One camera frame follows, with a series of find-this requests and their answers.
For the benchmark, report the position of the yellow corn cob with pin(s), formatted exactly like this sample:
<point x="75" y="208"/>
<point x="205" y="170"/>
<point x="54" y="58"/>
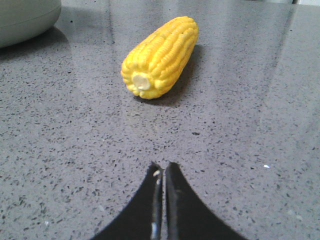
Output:
<point x="153" y="67"/>

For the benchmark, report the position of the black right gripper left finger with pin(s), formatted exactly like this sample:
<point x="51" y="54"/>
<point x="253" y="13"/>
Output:
<point x="141" y="219"/>

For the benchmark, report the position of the pale green electric pot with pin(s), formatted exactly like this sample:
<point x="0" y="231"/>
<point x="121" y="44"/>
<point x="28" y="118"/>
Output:
<point x="21" y="20"/>

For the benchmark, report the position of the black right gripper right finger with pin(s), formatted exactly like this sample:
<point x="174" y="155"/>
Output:
<point x="188" y="218"/>

